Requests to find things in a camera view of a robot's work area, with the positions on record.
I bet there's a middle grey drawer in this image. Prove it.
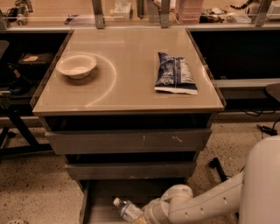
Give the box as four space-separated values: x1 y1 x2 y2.
65 162 196 180

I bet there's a grey drawer cabinet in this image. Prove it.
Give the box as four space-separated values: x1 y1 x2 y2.
30 26 228 224

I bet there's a black stand leg right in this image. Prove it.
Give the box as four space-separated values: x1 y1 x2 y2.
209 157 228 182

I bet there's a top grey drawer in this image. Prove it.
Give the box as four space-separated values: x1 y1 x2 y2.
45 129 211 154

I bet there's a clear blue plastic bottle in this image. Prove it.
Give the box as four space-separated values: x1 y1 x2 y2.
113 198 144 224

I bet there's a black floor cable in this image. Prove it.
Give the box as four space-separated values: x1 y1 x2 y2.
269 117 280 132

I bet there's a bottom open grey drawer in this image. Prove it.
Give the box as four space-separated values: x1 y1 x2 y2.
79 178 184 224

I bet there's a black power adapter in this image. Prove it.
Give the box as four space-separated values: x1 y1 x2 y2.
256 124 277 136

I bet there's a dark box on shelf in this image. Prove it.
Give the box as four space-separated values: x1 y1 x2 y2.
18 52 54 67

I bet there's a blue snack bag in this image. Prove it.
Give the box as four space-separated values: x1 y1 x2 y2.
155 52 198 95

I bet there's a pink plastic crate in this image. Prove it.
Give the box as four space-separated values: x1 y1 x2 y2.
175 0 204 24

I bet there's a black table frame left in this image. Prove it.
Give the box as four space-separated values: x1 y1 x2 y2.
0 87 54 157

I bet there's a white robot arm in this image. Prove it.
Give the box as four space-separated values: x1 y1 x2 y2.
140 136 280 224

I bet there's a white bowl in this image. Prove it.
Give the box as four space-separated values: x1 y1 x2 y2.
56 53 97 79

